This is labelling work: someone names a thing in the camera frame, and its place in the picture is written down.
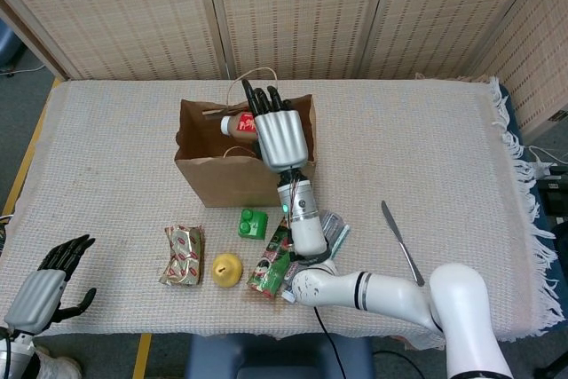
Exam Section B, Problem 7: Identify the white woven tablecloth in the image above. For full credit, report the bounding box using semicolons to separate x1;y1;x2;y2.
0;75;561;351

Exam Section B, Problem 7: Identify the gold red snack packet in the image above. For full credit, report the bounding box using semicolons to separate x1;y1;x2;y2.
158;224;206;287

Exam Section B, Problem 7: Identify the metal table knife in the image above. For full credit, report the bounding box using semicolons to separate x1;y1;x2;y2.
380;200;426;288

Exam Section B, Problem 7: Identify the brown paper bag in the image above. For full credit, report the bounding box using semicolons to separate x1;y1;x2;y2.
173;67;317;209

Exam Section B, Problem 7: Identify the white cable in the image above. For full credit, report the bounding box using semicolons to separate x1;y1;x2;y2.
527;146;561;176

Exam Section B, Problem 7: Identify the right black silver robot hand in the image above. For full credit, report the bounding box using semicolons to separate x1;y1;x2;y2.
241;79;310;174

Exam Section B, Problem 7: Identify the white sneaker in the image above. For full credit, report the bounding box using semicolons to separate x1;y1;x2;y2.
35;345;83;379

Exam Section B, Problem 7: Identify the yellow pear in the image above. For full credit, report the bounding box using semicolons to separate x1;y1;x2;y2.
210;253;244;288

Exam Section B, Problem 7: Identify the woven folding screen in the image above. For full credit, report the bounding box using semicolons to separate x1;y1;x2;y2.
0;0;568;140

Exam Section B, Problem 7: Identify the black box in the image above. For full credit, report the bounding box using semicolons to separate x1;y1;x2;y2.
536;165;568;220

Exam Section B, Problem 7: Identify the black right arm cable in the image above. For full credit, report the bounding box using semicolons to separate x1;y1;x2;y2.
312;305;350;379

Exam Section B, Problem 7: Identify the green chips can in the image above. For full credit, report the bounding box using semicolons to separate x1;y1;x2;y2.
246;215;295;300

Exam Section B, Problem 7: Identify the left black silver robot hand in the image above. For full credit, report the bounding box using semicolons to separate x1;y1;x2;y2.
4;234;98;336

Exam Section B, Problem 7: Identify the clear plastic bottle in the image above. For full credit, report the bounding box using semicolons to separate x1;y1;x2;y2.
281;209;351;304

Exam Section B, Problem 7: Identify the blue round container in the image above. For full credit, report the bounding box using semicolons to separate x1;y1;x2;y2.
0;26;23;66

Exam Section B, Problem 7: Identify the green toy block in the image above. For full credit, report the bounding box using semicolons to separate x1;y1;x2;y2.
237;208;271;241

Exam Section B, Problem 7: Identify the brown sauce bottle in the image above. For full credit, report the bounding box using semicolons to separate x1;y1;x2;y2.
220;112;258;140

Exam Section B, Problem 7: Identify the blue chair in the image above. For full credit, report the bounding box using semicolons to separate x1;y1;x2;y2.
184;333;374;379

